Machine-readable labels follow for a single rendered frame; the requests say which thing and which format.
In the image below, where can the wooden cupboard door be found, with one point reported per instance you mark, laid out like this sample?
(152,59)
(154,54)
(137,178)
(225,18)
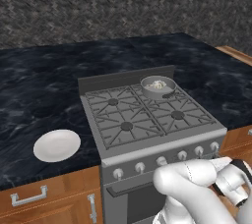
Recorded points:
(49,216)

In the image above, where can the silver stove knob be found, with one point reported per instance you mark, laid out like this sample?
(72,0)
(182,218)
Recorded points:
(199,150)
(182,155)
(161,160)
(139,167)
(117,173)
(214,146)

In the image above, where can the white round plate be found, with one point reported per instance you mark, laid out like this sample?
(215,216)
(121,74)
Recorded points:
(56,145)

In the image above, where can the wooden drawer front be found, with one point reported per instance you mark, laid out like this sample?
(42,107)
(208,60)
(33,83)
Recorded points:
(238,139)
(65,185)

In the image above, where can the grey metal pot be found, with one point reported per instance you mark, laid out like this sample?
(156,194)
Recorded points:
(149,92)

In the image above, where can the grey gas stove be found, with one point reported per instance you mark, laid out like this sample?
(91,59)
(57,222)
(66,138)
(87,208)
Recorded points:
(131,142)

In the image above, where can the pale food pieces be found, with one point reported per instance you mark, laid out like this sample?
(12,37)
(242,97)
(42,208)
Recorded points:
(157,85)

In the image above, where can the wooden cabinet top edge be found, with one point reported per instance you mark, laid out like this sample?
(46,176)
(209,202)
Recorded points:
(236,54)

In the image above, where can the grey oven door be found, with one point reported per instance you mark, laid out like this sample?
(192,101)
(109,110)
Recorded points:
(138,206)

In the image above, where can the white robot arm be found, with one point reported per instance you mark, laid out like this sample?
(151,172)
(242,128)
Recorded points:
(183,185)

